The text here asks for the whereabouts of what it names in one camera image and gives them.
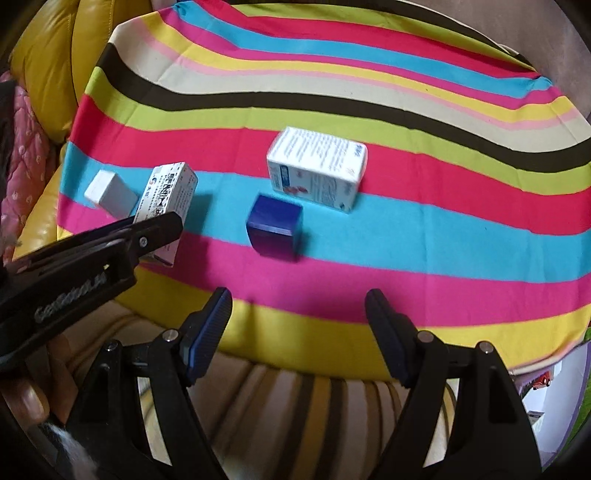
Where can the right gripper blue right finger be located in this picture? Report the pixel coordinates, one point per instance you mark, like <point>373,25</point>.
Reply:
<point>394,333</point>

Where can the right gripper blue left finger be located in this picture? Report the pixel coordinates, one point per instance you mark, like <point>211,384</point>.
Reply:
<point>201,333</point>

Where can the dark blue cube box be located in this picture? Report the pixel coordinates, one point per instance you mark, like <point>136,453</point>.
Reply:
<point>274,227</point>

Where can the white turtle print medicine box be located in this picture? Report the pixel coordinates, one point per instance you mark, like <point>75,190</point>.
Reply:
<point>170,188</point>

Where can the person's left hand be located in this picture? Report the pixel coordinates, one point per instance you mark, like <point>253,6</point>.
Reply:
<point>29,404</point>

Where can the beige striped sofa cover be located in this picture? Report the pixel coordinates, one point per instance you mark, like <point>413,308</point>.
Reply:
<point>295,415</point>

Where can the small plain white box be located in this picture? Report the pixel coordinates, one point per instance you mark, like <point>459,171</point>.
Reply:
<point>108,192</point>

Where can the pink quilted jacket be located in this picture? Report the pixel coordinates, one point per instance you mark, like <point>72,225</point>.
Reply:
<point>28,158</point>

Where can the small red object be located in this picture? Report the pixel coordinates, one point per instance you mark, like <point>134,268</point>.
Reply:
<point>543,381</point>

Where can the white box with purple rim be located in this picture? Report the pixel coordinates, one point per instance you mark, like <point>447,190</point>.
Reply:
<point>552,410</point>

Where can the white blue medicine box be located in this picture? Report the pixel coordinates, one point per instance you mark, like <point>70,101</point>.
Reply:
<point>317,167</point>

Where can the rainbow striped cloth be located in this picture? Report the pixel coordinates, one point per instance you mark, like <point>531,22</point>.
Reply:
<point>323,184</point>

